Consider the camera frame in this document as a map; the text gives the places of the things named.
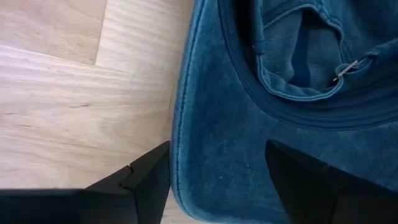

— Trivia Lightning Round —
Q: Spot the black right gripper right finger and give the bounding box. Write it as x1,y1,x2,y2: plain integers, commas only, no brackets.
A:
265,139,398,224

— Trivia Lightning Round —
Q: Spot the blue denim cap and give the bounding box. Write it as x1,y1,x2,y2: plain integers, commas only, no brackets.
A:
170,0,398,224

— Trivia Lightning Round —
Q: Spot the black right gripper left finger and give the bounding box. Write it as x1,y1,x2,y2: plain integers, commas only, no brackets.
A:
0,140,171,224

